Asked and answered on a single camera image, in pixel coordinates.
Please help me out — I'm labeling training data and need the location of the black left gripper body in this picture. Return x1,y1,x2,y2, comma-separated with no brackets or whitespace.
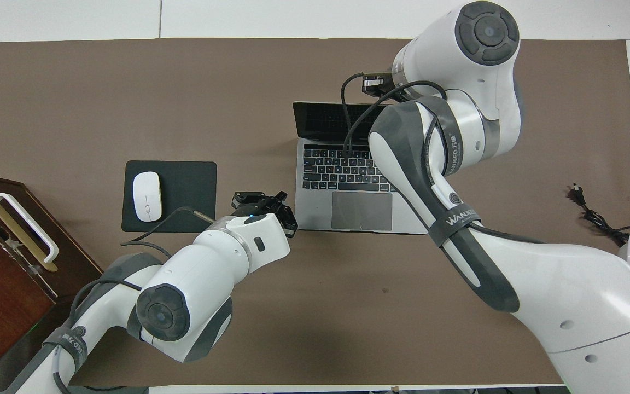
237,198,298,237

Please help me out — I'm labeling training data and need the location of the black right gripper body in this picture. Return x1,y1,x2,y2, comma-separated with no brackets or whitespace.
362,72,400,99

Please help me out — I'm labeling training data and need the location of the silver grey laptop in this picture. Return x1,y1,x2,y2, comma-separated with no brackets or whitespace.
292,101,430,235

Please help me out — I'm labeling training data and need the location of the black mouse pad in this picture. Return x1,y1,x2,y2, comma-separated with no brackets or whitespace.
121,160,218,233

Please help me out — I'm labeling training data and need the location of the white computer mouse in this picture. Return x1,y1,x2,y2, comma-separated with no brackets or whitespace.
132,171,162,222

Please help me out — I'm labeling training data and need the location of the brown table mat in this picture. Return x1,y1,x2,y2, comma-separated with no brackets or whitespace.
0,37,630,389

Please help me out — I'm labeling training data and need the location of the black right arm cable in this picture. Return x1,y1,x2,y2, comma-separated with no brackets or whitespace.
341,72,450,160

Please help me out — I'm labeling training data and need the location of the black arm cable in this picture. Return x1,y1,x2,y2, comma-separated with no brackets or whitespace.
69,206,218,329
341,72,450,160

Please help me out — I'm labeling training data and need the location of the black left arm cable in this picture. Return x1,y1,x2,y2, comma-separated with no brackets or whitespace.
69,206,218,329

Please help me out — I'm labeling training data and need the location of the white box handle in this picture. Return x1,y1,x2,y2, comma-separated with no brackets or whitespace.
0,192,60,264

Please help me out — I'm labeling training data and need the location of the black lamp power cable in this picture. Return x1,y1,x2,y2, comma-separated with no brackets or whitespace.
567,185,630,247

